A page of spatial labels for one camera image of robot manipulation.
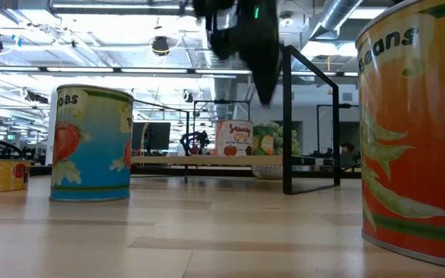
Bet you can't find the white pillar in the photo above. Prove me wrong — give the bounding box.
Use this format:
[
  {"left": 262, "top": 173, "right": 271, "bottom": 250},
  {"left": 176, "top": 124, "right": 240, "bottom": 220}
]
[{"left": 45, "top": 87, "right": 58, "bottom": 167}]

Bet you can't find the blue tomato labelled can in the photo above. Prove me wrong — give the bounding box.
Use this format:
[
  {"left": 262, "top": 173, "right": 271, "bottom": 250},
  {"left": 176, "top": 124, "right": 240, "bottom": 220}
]
[{"left": 49, "top": 83, "right": 135, "bottom": 203}]

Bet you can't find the person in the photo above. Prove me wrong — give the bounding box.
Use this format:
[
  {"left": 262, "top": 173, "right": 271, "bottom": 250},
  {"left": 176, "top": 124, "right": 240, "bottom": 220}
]
[{"left": 339, "top": 142, "right": 359, "bottom": 168}]

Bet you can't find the black aluminium table frame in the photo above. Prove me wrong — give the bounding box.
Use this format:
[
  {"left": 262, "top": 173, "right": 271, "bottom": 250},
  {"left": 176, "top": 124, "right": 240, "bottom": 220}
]
[{"left": 29, "top": 164, "right": 362, "bottom": 179}]

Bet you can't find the black background metal frame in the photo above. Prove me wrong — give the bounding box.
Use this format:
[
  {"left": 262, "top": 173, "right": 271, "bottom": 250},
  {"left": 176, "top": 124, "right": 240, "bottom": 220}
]
[
  {"left": 192, "top": 99, "right": 251, "bottom": 124},
  {"left": 316, "top": 103, "right": 360, "bottom": 154}
]

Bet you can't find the silver ventilation duct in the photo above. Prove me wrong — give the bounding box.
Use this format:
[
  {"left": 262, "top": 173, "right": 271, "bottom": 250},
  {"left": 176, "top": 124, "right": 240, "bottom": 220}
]
[{"left": 307, "top": 0, "right": 365, "bottom": 40}]

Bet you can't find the white Saucy O's can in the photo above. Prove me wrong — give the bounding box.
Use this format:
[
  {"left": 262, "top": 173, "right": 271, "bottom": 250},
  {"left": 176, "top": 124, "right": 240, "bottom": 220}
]
[{"left": 215, "top": 120, "right": 254, "bottom": 157}]

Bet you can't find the green and orange labelled can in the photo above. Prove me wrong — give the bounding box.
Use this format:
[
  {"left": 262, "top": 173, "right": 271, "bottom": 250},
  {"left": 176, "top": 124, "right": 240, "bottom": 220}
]
[{"left": 252, "top": 125, "right": 277, "bottom": 156}]

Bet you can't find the orange beans labelled can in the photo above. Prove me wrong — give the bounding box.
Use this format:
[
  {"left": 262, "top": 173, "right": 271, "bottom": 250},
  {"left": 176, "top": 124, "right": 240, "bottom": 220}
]
[{"left": 355, "top": 0, "right": 445, "bottom": 271}]

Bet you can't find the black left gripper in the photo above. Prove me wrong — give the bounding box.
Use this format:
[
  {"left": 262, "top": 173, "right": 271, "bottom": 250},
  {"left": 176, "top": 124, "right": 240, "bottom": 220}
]
[{"left": 193, "top": 0, "right": 282, "bottom": 107}]

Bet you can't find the black office monitor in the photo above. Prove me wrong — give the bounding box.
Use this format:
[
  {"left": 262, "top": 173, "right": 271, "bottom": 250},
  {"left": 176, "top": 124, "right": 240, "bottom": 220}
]
[{"left": 131, "top": 122, "right": 172, "bottom": 151}]

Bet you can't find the wooden serving tray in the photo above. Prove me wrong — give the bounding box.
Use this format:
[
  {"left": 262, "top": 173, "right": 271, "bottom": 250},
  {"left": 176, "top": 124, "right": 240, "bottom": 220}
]
[{"left": 131, "top": 45, "right": 341, "bottom": 195}]

